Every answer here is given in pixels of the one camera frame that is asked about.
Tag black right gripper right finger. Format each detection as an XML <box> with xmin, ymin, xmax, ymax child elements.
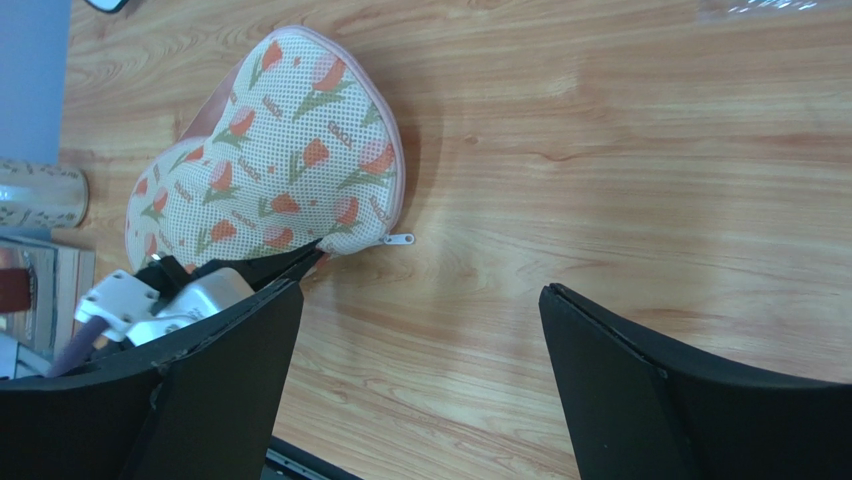
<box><xmin>539</xmin><ymin>284</ymin><xmax>851</xmax><ymax>479</ymax></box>

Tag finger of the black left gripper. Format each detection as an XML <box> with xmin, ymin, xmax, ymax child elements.
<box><xmin>192</xmin><ymin>239</ymin><xmax>325</xmax><ymax>291</ymax></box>

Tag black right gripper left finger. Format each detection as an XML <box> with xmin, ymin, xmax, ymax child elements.
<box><xmin>1</xmin><ymin>280</ymin><xmax>304</xmax><ymax>479</ymax></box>

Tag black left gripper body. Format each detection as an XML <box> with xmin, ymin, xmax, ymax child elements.
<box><xmin>135</xmin><ymin>255</ymin><xmax>193</xmax><ymax>291</ymax></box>

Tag floral mesh laundry bag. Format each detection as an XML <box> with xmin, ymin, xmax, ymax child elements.
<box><xmin>125</xmin><ymin>25</ymin><xmax>405</xmax><ymax>269</ymax></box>

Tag white zipper pull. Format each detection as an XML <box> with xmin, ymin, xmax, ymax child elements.
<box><xmin>379</xmin><ymin>233</ymin><xmax>416</xmax><ymax>246</ymax></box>

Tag yellow patterned mug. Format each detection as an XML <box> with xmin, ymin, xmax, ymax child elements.
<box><xmin>1</xmin><ymin>158</ymin><xmax>89</xmax><ymax>229</ymax></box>

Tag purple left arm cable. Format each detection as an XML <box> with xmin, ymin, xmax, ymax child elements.
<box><xmin>46</xmin><ymin>315</ymin><xmax>111</xmax><ymax>378</ymax></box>

